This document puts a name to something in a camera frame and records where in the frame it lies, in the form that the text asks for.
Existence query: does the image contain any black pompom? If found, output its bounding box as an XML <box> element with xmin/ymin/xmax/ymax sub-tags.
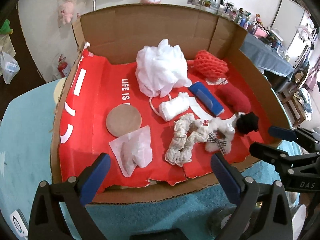
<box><xmin>236</xmin><ymin>112</ymin><xmax>259</xmax><ymax>134</ymax></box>

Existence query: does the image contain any dark red soft pouch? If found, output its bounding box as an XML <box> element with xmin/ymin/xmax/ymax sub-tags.
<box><xmin>216</xmin><ymin>83</ymin><xmax>252</xmax><ymax>113</ymax></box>

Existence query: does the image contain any cream knitted scrunchie toy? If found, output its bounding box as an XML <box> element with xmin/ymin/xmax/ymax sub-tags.
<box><xmin>164</xmin><ymin>112</ymin><xmax>236</xmax><ymax>168</ymax></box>

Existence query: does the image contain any white cotton roll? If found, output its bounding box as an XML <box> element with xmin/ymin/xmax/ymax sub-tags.
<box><xmin>158</xmin><ymin>92</ymin><xmax>189</xmax><ymax>121</ymax></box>

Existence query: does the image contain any white tissue packet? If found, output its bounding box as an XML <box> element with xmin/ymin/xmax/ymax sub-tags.
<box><xmin>108</xmin><ymin>126</ymin><xmax>153</xmax><ymax>178</ymax></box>

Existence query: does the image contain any blue sponge block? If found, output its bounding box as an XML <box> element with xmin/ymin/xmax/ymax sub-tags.
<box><xmin>188</xmin><ymin>81</ymin><xmax>224</xmax><ymax>116</ymax></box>

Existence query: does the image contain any red foam net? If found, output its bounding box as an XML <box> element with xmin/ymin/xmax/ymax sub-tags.
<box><xmin>193</xmin><ymin>50</ymin><xmax>228</xmax><ymax>79</ymax></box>

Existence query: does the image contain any white mesh bath pouf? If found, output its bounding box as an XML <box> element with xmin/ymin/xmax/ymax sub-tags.
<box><xmin>134</xmin><ymin>39</ymin><xmax>193</xmax><ymax>117</ymax></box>

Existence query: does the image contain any white power bank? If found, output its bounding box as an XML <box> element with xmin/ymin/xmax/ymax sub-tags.
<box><xmin>10</xmin><ymin>209</ymin><xmax>29</xmax><ymax>239</ymax></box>

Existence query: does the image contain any large jar with metal lid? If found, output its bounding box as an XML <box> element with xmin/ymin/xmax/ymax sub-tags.
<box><xmin>207</xmin><ymin>205</ymin><xmax>260</xmax><ymax>239</ymax></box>

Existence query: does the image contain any black beauty cream box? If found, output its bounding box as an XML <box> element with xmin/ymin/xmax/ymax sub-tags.
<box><xmin>129</xmin><ymin>228</ymin><xmax>188</xmax><ymax>240</ymax></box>

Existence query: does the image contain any grey cloth covered side table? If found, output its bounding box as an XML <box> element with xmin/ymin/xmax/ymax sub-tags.
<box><xmin>240</xmin><ymin>33</ymin><xmax>294</xmax><ymax>79</ymax></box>

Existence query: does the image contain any white refrigerator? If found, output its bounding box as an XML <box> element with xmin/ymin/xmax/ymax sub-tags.
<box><xmin>271</xmin><ymin>0</ymin><xmax>305</xmax><ymax>49</ymax></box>

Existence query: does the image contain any beige round powder puff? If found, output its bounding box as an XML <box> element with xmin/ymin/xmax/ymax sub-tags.
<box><xmin>106</xmin><ymin>104</ymin><xmax>142</xmax><ymax>138</ymax></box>

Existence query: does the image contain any cardboard box with red lining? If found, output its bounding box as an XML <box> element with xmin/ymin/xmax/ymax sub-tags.
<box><xmin>50</xmin><ymin>4</ymin><xmax>291</xmax><ymax>204</ymax></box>

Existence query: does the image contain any red fire extinguisher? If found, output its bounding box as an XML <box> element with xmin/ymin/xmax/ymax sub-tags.
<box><xmin>57</xmin><ymin>54</ymin><xmax>68</xmax><ymax>77</ymax></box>

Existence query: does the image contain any plastic bag on door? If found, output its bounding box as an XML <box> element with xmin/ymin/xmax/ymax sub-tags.
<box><xmin>1</xmin><ymin>51</ymin><xmax>20</xmax><ymax>85</ymax></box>

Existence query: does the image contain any green plush on door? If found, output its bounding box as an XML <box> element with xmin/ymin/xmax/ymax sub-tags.
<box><xmin>0</xmin><ymin>19</ymin><xmax>13</xmax><ymax>35</ymax></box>

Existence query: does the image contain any pale pink bunny plush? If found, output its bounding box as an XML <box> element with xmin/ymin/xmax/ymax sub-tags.
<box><xmin>57</xmin><ymin>0</ymin><xmax>76</xmax><ymax>25</ymax></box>

